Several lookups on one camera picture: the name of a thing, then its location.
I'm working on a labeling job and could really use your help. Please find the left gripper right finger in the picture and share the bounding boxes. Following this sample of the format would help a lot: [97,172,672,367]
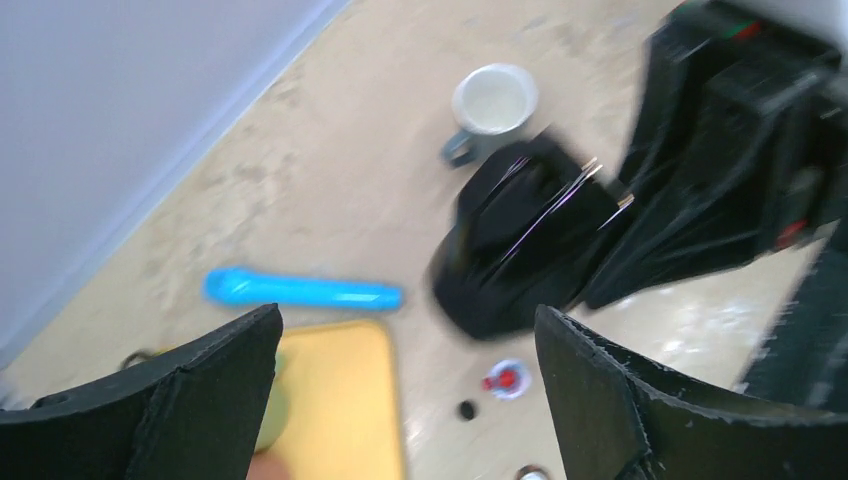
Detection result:
[535,306,847,479]

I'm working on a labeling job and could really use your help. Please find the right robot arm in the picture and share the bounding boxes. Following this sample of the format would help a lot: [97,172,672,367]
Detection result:
[583,1,847,413]

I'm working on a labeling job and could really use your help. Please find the grey mug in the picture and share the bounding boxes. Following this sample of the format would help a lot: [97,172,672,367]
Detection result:
[441,63,539,168]

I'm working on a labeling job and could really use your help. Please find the yellow tray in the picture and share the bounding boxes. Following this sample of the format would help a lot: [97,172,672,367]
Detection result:
[264,320,406,479]

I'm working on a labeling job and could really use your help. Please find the light green mug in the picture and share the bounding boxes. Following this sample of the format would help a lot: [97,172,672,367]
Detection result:
[254,351,289,453]

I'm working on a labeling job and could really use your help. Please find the pink mug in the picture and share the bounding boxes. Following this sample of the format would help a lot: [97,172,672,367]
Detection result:
[246,452,292,480]

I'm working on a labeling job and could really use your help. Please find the black knob near toy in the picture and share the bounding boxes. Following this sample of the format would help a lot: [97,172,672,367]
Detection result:
[456,400,478,421]

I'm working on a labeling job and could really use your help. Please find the black mug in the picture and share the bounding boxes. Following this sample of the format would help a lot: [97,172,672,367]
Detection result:
[429,132,634,341]

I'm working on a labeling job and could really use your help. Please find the blue plastic tube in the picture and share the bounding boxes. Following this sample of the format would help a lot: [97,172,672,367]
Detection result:
[203,267,404,311]

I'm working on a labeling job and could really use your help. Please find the right round token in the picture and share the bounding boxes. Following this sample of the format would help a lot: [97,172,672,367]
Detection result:
[514,465,550,480]

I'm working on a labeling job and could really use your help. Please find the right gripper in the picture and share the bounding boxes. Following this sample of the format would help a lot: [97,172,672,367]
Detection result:
[582,1,847,309]

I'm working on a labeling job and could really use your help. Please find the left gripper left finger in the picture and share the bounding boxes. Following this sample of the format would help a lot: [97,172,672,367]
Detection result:
[1,304,283,479]

